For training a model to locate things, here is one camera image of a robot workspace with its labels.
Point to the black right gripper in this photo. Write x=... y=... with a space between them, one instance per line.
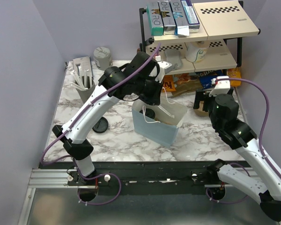
x=201 y=95

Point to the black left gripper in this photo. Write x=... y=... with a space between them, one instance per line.
x=154 y=99

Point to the black plastic cup lid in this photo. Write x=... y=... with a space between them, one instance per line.
x=150 y=113

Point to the white paper straw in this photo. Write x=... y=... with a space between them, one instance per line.
x=166 y=112

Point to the blue white paper bag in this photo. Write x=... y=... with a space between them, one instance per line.
x=160 y=133

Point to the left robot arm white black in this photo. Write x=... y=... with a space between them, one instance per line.
x=143 y=76

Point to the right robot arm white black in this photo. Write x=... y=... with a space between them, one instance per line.
x=223 y=111

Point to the blue doritos bag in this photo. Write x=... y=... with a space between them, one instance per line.
x=205 y=77

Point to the orange kettle chips bag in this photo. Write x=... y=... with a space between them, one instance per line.
x=168 y=83

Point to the olive brown snack bag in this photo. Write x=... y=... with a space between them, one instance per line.
x=186 y=83

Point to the yellow snack bag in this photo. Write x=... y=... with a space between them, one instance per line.
x=234 y=73

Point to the grey sponge pouch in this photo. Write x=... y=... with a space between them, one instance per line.
x=173 y=56

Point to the toilet paper roll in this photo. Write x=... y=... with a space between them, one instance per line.
x=195 y=51

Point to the black and cream shelf rack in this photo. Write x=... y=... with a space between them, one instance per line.
x=223 y=25

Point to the grey marbled canister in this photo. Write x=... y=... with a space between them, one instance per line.
x=102 y=58

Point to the grey straw holder cup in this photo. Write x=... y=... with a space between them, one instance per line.
x=83 y=84

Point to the silver blue toothpaste box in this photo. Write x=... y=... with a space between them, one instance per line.
x=182 y=27

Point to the blue white toothpaste box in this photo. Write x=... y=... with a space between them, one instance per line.
x=193 y=22

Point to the blue razor in package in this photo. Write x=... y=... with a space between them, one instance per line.
x=82 y=66

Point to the teal toothpaste box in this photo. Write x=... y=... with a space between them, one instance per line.
x=154 y=19

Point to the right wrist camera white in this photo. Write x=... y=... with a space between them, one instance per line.
x=219 y=87

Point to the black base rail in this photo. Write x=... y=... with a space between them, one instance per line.
x=151 y=178

